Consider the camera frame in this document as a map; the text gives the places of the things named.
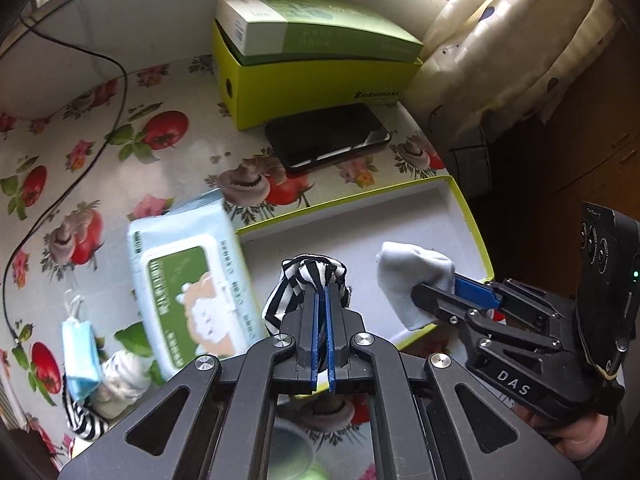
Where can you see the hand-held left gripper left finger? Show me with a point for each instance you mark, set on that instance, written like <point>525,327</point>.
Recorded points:
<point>314,332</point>

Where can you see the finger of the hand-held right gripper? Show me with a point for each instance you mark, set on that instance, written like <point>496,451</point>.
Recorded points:
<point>472,290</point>
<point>440,305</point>

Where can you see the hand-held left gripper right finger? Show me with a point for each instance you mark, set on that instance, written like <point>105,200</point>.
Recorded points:
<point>331,332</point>

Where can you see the light grey sock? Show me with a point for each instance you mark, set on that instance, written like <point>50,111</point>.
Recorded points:
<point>410,265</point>

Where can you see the black white striped sock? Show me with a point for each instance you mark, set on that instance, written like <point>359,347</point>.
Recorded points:
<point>305,267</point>
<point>85,422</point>

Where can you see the shallow yellow-green box tray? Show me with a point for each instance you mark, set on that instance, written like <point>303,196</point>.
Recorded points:
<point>350,230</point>

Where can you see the light blue sock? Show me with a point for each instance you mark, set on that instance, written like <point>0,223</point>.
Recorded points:
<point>80,355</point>

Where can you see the person's right hand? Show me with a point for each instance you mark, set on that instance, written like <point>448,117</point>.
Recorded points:
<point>580,435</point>

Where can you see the wet wipes pack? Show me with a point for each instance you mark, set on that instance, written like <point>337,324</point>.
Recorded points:
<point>190,280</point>

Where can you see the brown wooden cabinet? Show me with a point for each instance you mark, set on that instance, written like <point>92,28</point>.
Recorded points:
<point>590,150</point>

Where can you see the white sock with grey stripes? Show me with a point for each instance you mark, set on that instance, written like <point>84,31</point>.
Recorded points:
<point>125,380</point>

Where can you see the black phone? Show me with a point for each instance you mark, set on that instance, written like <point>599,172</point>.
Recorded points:
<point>325,135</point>

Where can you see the floral tablecloth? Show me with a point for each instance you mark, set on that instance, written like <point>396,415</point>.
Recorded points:
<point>165,185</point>

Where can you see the cream dotted curtain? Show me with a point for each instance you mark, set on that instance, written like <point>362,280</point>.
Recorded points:
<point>500,60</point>

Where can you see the yellow-green cardboard box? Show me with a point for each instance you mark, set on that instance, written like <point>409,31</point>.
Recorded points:
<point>310,90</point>

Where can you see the green and white box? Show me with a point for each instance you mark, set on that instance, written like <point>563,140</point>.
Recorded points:
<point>350,25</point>

